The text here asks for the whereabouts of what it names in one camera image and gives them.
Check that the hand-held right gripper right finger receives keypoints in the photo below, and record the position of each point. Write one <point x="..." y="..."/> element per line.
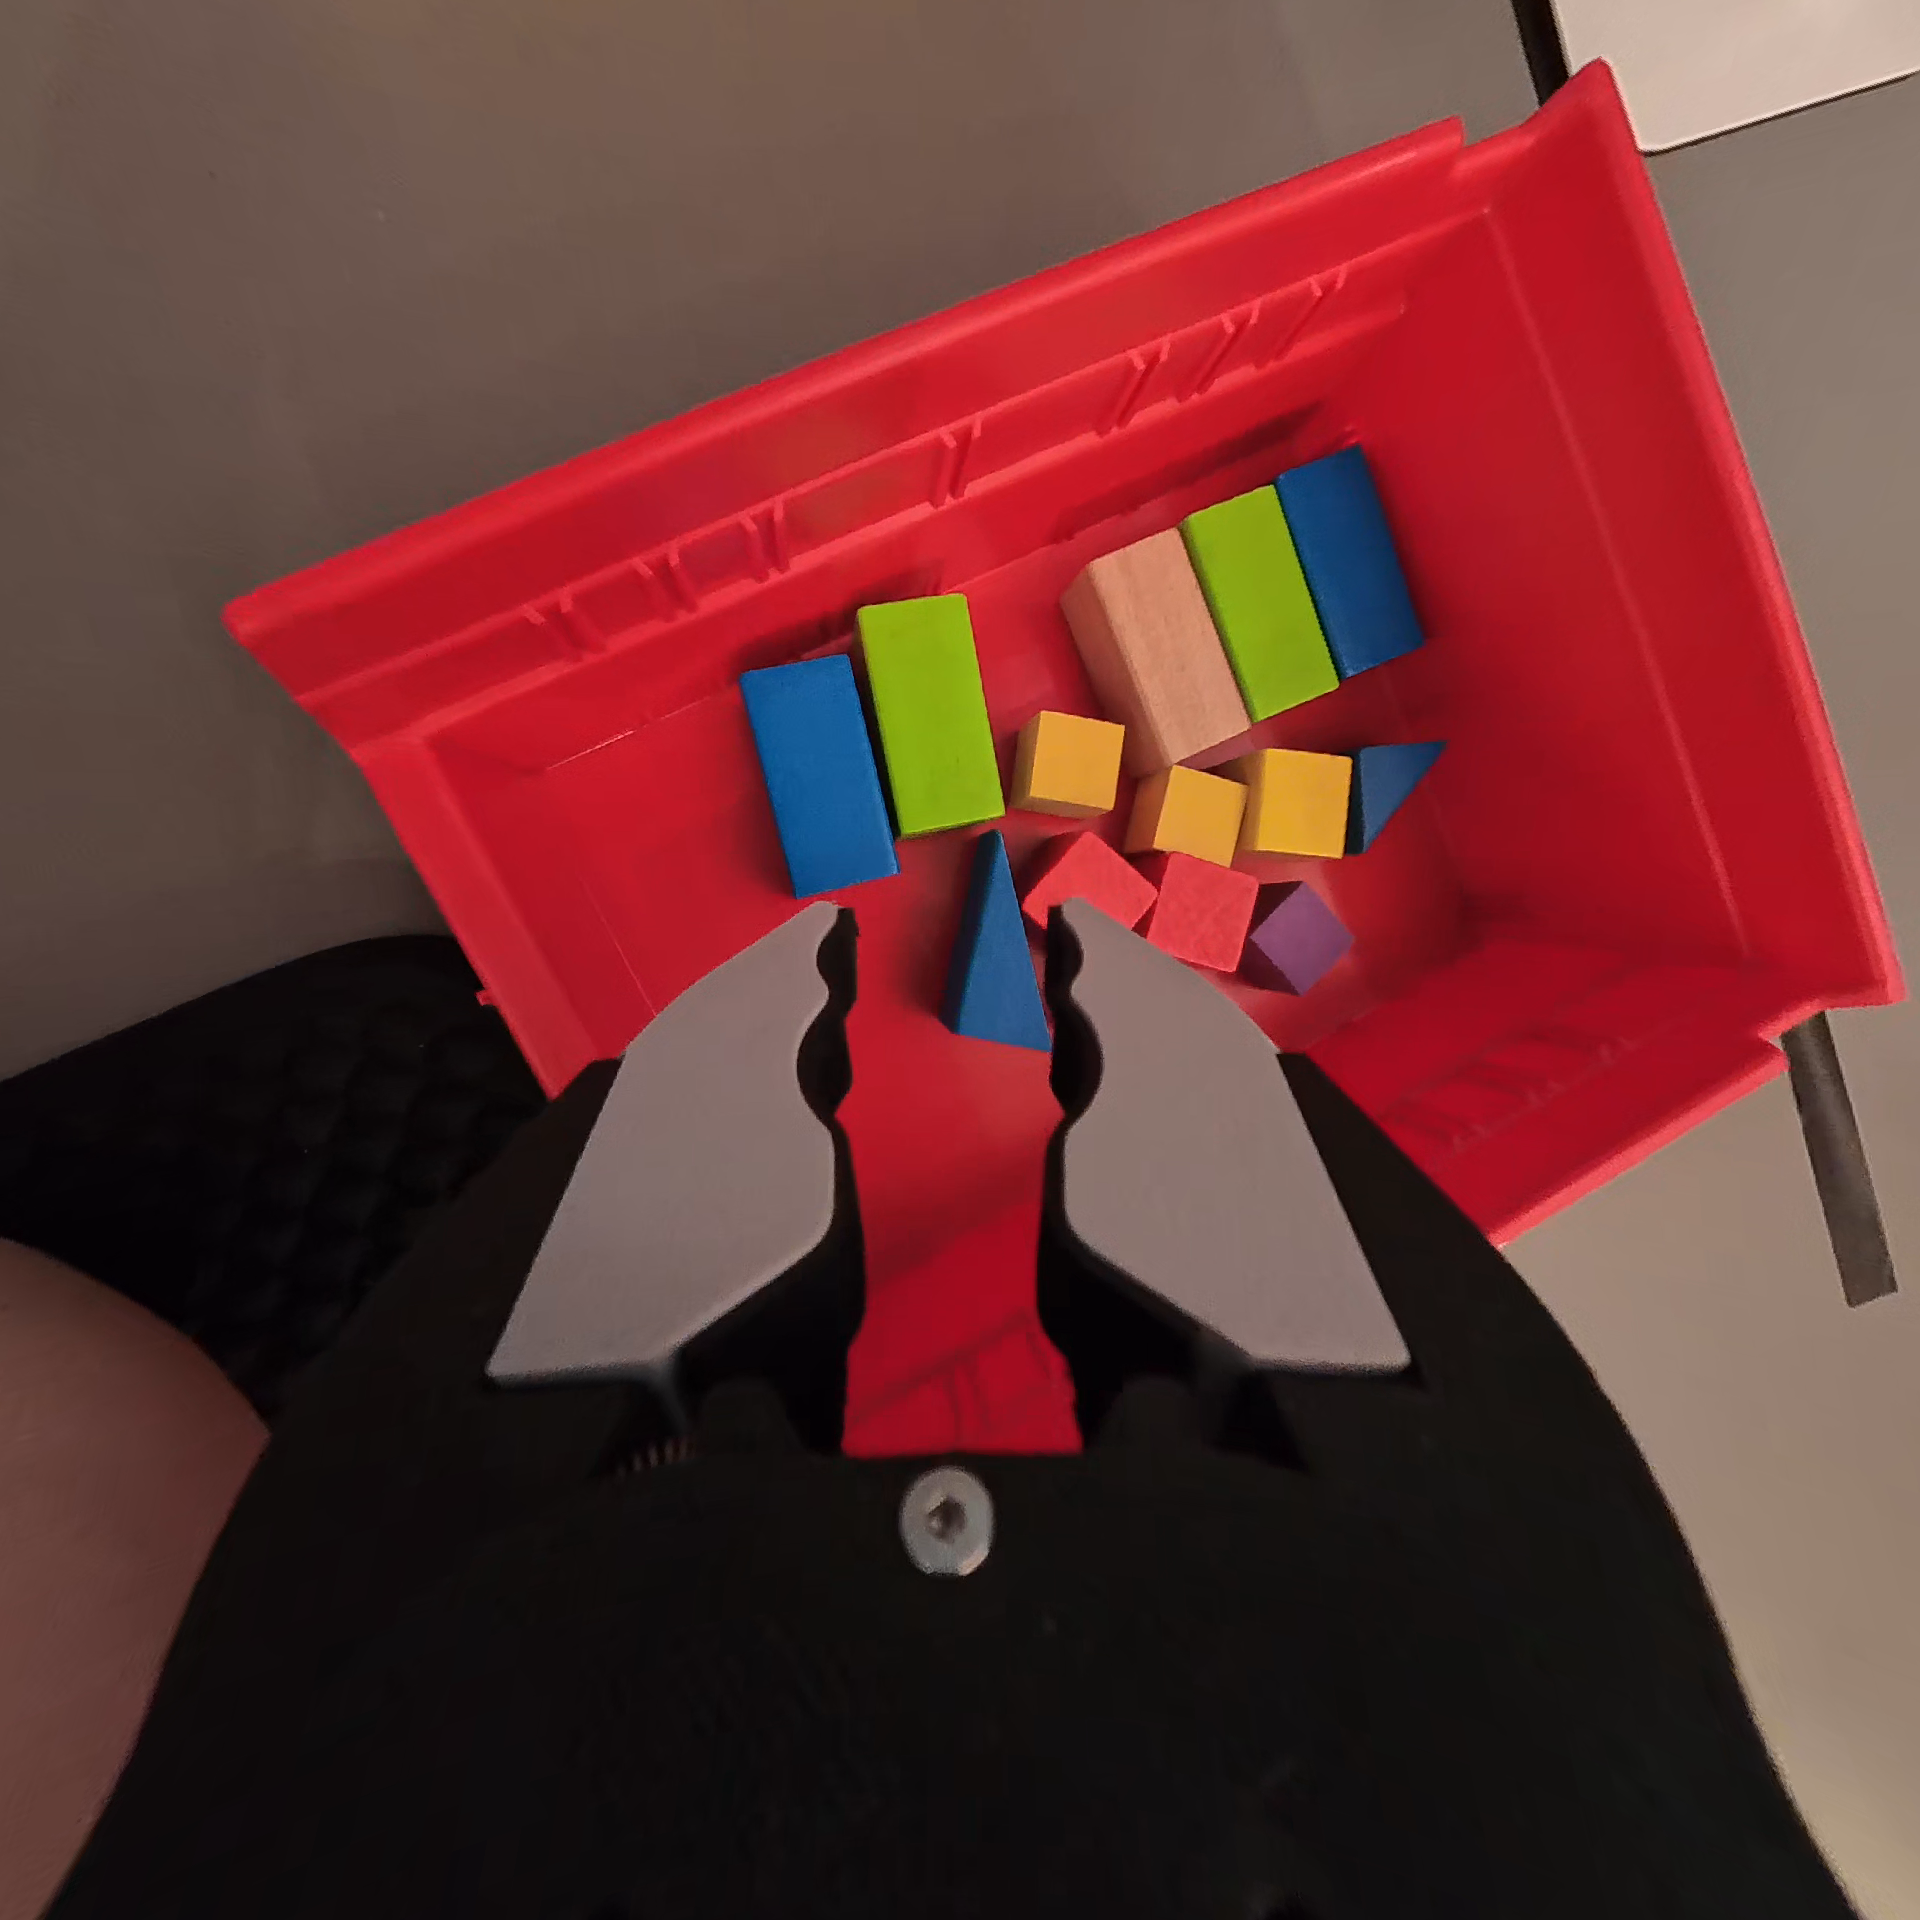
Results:
<point x="1215" y="1186"/>

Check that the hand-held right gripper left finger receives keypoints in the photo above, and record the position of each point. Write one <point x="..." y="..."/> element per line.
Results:
<point x="692" y="1186"/>

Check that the purple wooden cube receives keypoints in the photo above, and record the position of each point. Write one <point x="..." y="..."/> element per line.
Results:
<point x="1300" y="939"/>

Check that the red wooden cube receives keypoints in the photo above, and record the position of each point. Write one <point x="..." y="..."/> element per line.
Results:
<point x="1094" y="883"/>
<point x="1201" y="908"/>

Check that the blue rectangular wooden block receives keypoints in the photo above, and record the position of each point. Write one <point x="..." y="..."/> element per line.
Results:
<point x="993" y="962"/>
<point x="820" y="780"/>
<point x="1350" y="564"/>

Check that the red plastic bin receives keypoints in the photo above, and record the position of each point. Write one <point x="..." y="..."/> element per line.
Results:
<point x="599" y="839"/>

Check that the orange wooden cube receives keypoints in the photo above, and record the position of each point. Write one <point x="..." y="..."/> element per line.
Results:
<point x="1068" y="765"/>
<point x="1184" y="814"/>
<point x="1293" y="804"/>

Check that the small blue triangle block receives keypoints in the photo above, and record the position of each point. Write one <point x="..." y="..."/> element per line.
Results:
<point x="1396" y="791"/>

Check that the green wooden block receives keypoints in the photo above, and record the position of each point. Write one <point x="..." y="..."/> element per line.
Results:
<point x="1260" y="601"/>
<point x="930" y="714"/>

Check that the beige long wooden block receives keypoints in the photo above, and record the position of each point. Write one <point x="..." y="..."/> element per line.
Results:
<point x="1156" y="653"/>

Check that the person's right forearm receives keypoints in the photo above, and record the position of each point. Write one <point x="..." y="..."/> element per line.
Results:
<point x="105" y="1575"/>

